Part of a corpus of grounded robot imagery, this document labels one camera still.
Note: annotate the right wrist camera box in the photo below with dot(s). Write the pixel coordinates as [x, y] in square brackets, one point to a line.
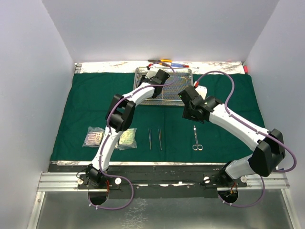
[202, 91]

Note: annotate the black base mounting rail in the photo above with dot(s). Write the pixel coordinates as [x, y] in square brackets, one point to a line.
[150, 180]

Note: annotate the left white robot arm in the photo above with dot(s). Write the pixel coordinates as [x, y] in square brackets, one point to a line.
[119, 118]

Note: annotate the yellow handled pliers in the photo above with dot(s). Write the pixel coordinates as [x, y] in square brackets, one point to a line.
[162, 62]

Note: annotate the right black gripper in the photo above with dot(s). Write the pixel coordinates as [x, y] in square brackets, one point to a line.
[186, 114]

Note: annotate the steel tweezers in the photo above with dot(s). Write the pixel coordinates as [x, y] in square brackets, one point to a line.
[160, 138]
[150, 138]

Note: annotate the green packet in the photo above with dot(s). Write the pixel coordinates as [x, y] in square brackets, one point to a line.
[127, 139]

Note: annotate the pink instrument packet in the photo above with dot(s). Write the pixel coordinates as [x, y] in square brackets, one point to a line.
[93, 137]

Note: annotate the metal mesh instrument tray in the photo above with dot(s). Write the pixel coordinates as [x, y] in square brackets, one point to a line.
[169, 95]

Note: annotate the steel surgical scissors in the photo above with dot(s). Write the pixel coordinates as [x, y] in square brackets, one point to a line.
[196, 146]

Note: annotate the blue red pen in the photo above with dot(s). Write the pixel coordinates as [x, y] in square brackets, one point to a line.
[181, 65]

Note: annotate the aluminium extrusion frame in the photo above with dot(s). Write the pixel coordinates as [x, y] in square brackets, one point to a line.
[263, 208]

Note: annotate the dark green surgical cloth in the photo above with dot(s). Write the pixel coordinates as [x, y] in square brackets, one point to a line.
[91, 95]

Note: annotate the red marker at edge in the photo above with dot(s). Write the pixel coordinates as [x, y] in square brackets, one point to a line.
[245, 69]

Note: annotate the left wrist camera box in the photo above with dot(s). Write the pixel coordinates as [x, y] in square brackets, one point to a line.
[151, 73]

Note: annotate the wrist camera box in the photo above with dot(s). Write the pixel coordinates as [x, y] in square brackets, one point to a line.
[151, 73]
[202, 91]

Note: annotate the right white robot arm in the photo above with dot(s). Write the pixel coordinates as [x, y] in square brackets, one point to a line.
[266, 146]

